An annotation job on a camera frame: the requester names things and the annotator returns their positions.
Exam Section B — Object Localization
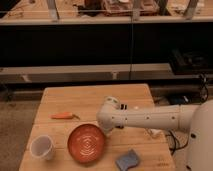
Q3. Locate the black power adapter box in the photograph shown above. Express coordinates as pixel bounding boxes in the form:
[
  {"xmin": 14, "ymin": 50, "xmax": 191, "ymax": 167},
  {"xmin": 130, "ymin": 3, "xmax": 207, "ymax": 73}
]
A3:
[{"xmin": 167, "ymin": 95, "xmax": 189, "ymax": 105}]

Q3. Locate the black floor cable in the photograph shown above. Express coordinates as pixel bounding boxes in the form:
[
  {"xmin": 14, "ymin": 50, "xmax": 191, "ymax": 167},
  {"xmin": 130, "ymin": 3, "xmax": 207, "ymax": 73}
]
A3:
[{"xmin": 164, "ymin": 74, "xmax": 211, "ymax": 155}]

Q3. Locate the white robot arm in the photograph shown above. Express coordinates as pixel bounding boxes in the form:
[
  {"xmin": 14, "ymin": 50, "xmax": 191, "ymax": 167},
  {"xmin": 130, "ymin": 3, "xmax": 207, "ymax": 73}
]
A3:
[{"xmin": 96, "ymin": 96, "xmax": 213, "ymax": 171}]

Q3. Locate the orange ceramic bowl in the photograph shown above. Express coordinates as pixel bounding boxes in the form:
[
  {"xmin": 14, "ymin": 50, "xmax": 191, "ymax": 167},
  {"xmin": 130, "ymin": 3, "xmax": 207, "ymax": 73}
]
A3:
[{"xmin": 67, "ymin": 124, "xmax": 106, "ymax": 164}]

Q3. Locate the orange carrot toy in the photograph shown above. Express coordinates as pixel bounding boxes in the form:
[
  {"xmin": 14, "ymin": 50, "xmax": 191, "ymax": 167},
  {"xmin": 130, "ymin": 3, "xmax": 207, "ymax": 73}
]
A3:
[{"xmin": 51, "ymin": 112, "xmax": 80, "ymax": 119}]

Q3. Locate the white plastic cup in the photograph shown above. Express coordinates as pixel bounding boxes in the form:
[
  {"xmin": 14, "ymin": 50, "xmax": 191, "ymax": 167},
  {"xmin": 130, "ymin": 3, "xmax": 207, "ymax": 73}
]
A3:
[{"xmin": 29, "ymin": 135, "xmax": 54, "ymax": 160}]

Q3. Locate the blue sponge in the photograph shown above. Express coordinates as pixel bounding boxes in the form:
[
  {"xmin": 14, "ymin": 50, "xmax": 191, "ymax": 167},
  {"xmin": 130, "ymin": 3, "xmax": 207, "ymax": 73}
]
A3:
[{"xmin": 115, "ymin": 149, "xmax": 140, "ymax": 171}]

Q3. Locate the black white striped block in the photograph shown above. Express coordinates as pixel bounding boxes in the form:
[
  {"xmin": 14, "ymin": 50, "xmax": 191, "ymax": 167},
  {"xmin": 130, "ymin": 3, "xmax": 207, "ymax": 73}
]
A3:
[{"xmin": 120, "ymin": 104, "xmax": 127, "ymax": 110}]

